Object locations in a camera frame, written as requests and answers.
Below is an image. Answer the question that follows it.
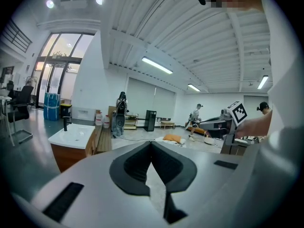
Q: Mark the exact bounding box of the black office chair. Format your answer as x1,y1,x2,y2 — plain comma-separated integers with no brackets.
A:
6,85,34,145

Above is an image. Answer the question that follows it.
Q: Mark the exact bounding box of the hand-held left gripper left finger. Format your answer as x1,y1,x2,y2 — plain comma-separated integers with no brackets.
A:
109,141,153,197

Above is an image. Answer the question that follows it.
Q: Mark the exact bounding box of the wooden slatted bench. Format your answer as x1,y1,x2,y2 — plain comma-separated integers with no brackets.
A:
95,125,113,154

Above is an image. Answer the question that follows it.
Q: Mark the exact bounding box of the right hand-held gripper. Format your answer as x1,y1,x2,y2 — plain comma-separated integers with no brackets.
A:
220,101,248,147

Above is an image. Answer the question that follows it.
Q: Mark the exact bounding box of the white sink basin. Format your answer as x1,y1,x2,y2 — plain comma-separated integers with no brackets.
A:
47,123,96,150

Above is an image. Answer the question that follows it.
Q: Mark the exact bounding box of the black bin with yellow lid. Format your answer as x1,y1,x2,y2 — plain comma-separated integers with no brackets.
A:
59,103,73,119

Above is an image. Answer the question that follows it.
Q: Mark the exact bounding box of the black faucet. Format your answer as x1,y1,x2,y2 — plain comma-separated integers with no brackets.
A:
62,115,72,132

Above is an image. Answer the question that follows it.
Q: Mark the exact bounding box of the dark metal railing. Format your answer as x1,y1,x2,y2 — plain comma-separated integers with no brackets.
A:
3,19,33,54

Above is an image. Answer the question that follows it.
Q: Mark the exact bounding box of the person's white shirt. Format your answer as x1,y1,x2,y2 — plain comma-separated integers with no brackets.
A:
209,0,303,228

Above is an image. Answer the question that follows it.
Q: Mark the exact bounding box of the person's right forearm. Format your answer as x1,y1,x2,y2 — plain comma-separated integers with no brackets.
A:
237,110,273,139

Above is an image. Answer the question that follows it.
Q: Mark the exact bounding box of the orange cushion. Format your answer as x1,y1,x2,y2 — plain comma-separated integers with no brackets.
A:
162,134,183,143

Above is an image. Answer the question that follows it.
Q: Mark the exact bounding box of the blue wrapped package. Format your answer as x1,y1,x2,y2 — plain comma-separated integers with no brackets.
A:
43,92,61,122

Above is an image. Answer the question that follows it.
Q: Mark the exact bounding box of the cardboard box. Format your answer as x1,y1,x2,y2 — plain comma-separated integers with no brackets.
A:
220,139,248,156

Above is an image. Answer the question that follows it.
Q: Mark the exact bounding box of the wooden sink cabinet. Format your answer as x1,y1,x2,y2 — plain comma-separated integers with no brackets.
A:
50,131,97,173

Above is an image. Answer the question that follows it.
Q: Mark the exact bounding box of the white table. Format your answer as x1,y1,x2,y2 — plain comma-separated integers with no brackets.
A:
0,88,15,147

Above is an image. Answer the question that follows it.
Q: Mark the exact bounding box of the wooden shelf rack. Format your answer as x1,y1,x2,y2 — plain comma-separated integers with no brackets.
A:
123,114,139,131

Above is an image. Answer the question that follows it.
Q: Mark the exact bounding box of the glass entrance door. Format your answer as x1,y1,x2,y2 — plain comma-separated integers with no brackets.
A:
35,32,95,109

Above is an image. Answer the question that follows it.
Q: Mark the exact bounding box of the upright cardboard sheet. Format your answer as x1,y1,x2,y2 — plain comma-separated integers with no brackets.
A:
108,105,117,128

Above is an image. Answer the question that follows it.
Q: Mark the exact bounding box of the black air purifier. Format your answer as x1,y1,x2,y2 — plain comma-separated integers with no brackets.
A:
143,109,157,132

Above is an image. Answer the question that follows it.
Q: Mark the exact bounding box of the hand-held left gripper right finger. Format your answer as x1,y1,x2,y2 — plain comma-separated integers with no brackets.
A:
151,141,198,225

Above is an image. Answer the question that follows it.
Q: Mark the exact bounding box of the low wooden table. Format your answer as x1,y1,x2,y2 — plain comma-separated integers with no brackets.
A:
160,119,177,130

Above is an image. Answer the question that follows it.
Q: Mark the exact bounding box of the white roller blind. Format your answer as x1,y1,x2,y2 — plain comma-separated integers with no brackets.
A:
126,76,177,119

